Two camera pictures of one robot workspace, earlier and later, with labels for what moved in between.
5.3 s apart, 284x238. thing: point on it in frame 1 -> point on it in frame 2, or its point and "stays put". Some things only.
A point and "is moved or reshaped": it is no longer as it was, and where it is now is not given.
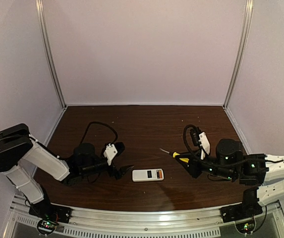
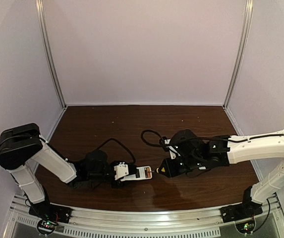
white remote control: (143, 175) is moved or reshaped
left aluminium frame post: (40, 10) stays put
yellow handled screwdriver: (174, 153) is moved or reshaped
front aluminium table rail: (22, 223) stays put
